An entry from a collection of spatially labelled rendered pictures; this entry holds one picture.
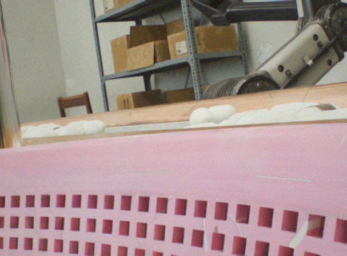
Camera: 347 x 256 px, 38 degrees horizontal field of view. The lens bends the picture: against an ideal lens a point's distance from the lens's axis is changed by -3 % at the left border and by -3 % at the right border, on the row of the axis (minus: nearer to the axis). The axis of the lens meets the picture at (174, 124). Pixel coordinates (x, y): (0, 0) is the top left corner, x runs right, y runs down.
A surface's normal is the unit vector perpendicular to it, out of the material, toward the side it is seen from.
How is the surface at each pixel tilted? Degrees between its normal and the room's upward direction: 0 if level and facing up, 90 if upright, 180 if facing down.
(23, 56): 90
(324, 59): 90
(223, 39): 90
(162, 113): 45
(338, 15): 89
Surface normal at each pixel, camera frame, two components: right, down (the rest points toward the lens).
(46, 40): 0.59, -0.04
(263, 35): -0.80, 0.15
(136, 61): -0.80, -0.08
